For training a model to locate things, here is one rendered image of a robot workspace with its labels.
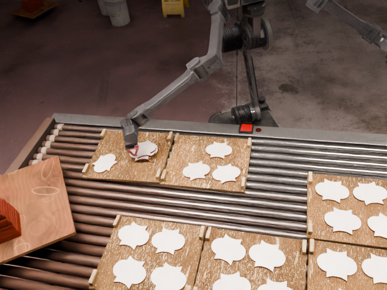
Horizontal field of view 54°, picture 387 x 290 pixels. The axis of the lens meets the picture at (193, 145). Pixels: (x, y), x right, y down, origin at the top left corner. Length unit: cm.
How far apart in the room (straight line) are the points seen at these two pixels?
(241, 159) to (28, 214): 102
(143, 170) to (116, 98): 220
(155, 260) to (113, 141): 79
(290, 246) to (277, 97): 236
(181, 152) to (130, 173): 28
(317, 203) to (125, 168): 94
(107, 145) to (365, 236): 134
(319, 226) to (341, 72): 271
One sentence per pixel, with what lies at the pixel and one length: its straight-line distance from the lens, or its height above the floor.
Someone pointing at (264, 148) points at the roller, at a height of 92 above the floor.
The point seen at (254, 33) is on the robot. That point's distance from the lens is 239.
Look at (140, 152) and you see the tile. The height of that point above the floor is 98.
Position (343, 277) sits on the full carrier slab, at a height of 95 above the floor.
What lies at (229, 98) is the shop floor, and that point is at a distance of 380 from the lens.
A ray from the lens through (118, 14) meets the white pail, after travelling 538.
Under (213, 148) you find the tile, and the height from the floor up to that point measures 95.
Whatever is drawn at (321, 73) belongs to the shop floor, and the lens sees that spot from 416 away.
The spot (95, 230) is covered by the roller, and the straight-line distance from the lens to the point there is 180.
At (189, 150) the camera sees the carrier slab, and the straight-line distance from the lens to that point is 197.
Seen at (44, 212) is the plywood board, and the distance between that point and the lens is 181.
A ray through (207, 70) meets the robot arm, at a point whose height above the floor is 134.
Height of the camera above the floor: 234
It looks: 44 degrees down
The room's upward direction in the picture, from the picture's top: 9 degrees counter-clockwise
